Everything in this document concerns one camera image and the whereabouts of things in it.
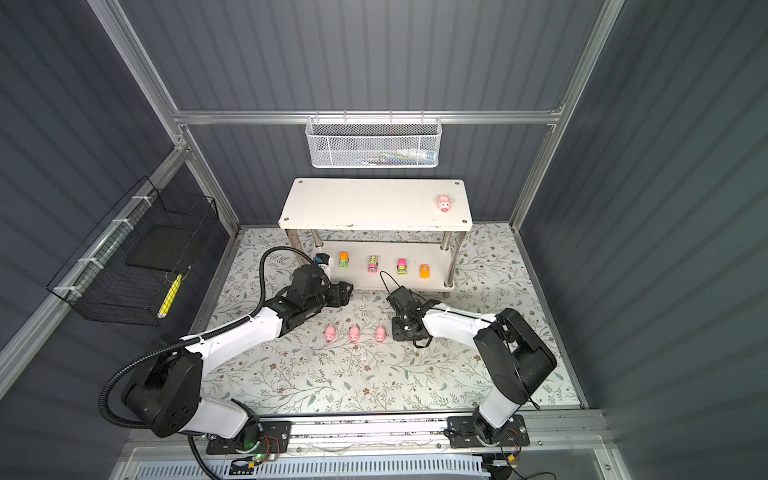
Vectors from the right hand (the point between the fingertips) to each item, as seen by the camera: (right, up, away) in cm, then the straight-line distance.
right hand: (404, 333), depth 91 cm
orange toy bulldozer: (+7, +19, +6) cm, 21 cm away
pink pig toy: (-23, 0, -1) cm, 23 cm away
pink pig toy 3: (-7, 0, -2) cm, 8 cm away
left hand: (-18, +15, -4) cm, 24 cm away
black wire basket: (-69, +21, -20) cm, 75 cm away
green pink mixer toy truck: (0, +20, +7) cm, 22 cm away
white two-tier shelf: (-9, +33, +28) cm, 44 cm away
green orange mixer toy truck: (-20, +22, +7) cm, 31 cm away
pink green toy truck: (-10, +20, +7) cm, 24 cm away
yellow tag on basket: (-55, +14, -23) cm, 62 cm away
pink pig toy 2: (-15, 0, -2) cm, 15 cm away
